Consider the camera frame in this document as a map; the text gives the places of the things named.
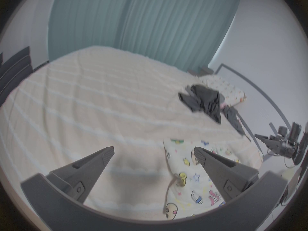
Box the black garment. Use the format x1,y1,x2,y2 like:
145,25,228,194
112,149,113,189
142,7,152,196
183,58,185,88
178,84,226,125

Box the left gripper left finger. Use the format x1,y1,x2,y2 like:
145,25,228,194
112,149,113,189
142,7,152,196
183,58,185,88
46,146,115,204

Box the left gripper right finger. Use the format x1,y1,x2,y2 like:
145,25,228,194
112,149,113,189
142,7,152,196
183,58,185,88
194,146,259,200

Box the white printed pyjama garment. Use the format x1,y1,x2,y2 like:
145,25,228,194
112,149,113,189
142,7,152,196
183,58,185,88
163,139,263,221

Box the white printed pillow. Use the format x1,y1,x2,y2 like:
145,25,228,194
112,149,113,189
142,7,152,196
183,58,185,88
201,76,247,106

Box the bed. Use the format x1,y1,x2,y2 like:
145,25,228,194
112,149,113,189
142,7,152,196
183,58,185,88
0,45,293,222

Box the pile of clothes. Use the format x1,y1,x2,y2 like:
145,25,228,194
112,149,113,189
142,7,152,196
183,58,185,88
220,103,244,136

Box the blue-green curtain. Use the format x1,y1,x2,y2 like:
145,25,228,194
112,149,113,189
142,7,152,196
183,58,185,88
48,0,242,73

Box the black furniture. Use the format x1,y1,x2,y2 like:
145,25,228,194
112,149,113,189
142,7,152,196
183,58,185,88
0,46,34,103

